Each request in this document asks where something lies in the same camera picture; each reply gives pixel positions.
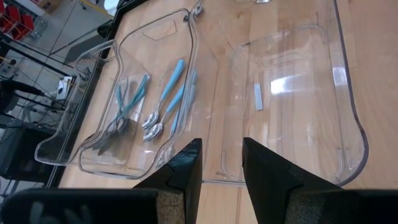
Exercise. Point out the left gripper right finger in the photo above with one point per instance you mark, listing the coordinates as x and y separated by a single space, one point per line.
273 193

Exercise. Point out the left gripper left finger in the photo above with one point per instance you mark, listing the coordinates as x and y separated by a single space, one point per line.
186 177

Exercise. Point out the clear plastic bin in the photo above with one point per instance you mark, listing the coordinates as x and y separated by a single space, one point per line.
295 124
68 124
161 46

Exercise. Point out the black computer case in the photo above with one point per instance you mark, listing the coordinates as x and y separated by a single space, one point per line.
25 155

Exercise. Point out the black hazard-striped floor mat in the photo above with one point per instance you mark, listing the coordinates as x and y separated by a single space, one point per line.
84 49

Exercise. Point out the white lidded trash bin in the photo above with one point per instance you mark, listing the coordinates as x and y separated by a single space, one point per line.
111 3

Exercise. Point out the red cart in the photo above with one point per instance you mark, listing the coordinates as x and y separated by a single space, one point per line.
18 23

